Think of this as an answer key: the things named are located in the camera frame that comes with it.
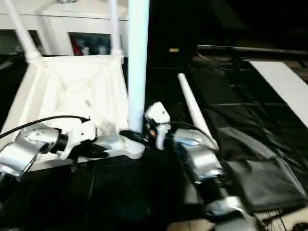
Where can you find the white plastic table leg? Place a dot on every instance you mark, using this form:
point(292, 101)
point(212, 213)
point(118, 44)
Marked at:
point(22, 31)
point(192, 103)
point(137, 60)
point(115, 29)

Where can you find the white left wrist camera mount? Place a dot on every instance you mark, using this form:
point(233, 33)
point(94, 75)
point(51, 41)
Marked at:
point(81, 132)

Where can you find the grey crumpled object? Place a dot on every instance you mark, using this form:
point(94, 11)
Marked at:
point(63, 1)

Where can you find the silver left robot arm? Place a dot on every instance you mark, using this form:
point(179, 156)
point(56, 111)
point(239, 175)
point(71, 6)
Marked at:
point(31, 142)

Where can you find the white plastic stool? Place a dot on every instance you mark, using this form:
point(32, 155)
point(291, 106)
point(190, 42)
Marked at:
point(72, 84)

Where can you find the white flat board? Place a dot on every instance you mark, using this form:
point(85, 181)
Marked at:
point(281, 81)

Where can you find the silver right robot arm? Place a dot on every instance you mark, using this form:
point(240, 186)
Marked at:
point(204, 154)

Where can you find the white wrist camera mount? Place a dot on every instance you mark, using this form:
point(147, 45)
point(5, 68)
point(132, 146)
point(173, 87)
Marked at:
point(158, 113)
point(81, 132)

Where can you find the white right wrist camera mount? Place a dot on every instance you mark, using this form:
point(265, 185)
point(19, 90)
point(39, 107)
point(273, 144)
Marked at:
point(158, 113)

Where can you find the white cabinet with glass doors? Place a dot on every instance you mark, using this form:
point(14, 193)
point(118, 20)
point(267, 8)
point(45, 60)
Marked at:
point(57, 29)

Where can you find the black glossy mat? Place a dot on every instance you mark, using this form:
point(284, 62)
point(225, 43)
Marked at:
point(240, 108)

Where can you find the black horizontal bar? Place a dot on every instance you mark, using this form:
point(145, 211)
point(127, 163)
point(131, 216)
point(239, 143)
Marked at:
point(252, 48)

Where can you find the small yellow label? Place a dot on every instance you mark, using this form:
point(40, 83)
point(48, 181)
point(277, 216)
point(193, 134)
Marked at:
point(173, 50)

